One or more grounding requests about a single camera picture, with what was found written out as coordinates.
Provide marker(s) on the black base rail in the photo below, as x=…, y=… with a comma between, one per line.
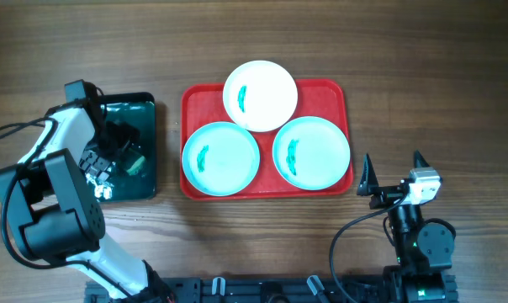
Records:
x=359, y=288

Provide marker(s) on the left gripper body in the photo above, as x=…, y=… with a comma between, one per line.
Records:
x=110, y=146

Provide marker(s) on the green yellow sponge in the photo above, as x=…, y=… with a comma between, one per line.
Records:
x=133, y=165

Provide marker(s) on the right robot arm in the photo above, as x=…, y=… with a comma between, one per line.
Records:
x=423, y=247

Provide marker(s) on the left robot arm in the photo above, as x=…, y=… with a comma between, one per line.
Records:
x=51, y=219

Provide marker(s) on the white plate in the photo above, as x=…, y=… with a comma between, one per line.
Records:
x=311, y=153
x=260, y=96
x=220, y=159

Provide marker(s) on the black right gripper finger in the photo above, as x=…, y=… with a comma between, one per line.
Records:
x=368, y=184
x=419, y=161

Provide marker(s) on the black water tray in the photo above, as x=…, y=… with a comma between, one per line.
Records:
x=138, y=110

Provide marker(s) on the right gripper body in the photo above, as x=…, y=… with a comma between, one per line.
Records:
x=386, y=195

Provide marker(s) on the white plate top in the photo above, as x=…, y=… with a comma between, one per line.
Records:
x=260, y=96

